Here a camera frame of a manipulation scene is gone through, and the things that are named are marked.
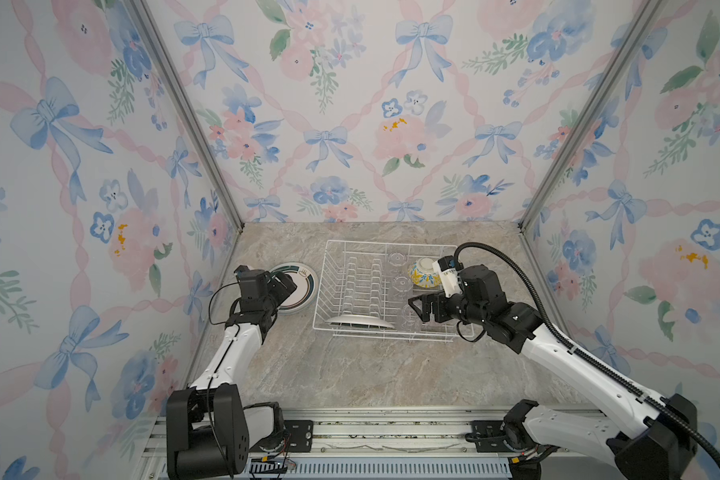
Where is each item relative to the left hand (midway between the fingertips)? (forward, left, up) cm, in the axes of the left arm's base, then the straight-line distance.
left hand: (281, 281), depth 87 cm
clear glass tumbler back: (+11, -35, -3) cm, 37 cm away
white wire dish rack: (+6, -24, -14) cm, 29 cm away
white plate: (-14, -23, +3) cm, 27 cm away
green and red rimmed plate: (+7, -5, -11) cm, 14 cm away
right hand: (-9, -39, +7) cm, 40 cm away
